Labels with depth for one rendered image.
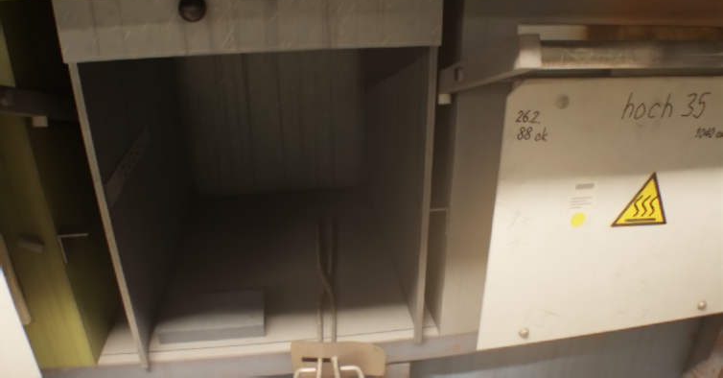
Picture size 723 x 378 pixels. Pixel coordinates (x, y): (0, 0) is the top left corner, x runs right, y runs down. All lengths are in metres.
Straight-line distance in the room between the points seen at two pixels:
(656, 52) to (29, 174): 0.77
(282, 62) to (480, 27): 0.68
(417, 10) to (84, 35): 0.40
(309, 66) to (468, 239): 0.66
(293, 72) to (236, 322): 0.64
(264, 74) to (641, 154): 0.89
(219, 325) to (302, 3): 0.56
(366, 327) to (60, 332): 0.50
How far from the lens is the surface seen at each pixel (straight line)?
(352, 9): 0.66
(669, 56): 0.58
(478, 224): 0.83
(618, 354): 1.28
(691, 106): 0.77
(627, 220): 0.79
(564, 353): 1.19
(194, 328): 0.95
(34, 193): 0.82
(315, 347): 0.87
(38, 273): 0.89
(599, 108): 0.69
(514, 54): 0.49
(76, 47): 0.70
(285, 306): 1.01
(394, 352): 0.95
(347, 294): 1.03
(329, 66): 1.31
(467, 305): 0.92
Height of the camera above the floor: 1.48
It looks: 25 degrees down
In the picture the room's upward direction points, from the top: straight up
